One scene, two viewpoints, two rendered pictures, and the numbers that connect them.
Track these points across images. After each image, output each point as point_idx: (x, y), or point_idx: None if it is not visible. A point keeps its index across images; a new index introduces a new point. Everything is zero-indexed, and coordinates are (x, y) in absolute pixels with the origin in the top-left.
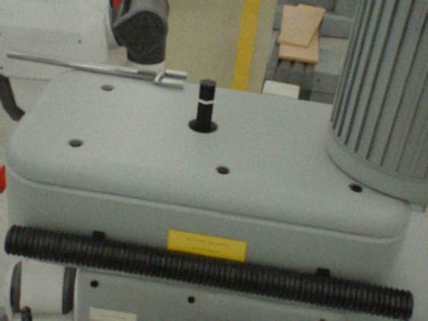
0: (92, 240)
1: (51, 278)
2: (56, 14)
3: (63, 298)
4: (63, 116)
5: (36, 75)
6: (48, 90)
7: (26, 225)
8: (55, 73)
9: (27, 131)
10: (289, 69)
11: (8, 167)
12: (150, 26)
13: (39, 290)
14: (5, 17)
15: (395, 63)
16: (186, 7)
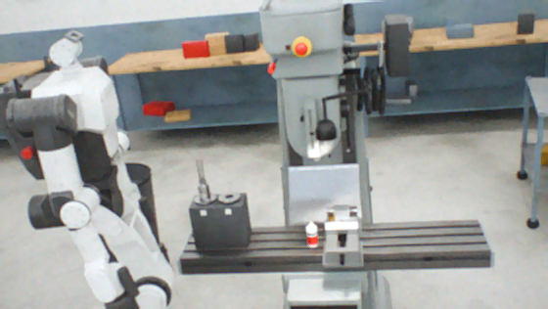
0: (348, 20)
1: (163, 262)
2: (98, 76)
3: (172, 268)
4: (309, 0)
5: (113, 121)
6: (290, 4)
7: (342, 29)
8: (114, 114)
9: (324, 0)
10: None
11: (333, 12)
12: (105, 66)
13: (167, 273)
14: (96, 89)
15: None
16: None
